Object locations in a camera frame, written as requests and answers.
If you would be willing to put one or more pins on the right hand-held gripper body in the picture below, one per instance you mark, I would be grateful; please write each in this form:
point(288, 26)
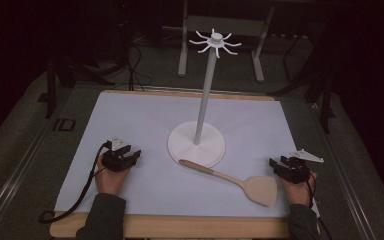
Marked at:
point(296, 170)

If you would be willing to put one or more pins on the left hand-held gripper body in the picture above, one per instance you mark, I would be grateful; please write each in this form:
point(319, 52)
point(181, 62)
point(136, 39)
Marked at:
point(115, 162)

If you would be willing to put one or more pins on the wooden spatula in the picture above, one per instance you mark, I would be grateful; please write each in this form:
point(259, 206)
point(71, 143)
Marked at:
point(260, 189)

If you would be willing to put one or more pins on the white hook rack stand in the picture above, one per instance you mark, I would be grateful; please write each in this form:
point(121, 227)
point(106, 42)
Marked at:
point(204, 110)

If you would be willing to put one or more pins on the person's left hand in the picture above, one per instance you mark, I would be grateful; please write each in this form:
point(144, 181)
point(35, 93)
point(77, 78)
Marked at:
point(110, 180)

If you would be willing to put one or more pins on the person's right hand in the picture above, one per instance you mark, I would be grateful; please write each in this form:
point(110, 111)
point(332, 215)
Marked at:
point(296, 192)

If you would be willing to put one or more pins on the white paper sheet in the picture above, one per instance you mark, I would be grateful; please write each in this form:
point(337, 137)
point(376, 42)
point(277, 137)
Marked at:
point(166, 133)

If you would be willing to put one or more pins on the black tripod stand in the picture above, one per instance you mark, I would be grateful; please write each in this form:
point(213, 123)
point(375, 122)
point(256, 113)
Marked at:
point(316, 83)

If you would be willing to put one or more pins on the grey metal frame stand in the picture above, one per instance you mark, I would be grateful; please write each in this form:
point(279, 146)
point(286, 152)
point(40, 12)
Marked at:
point(226, 25)

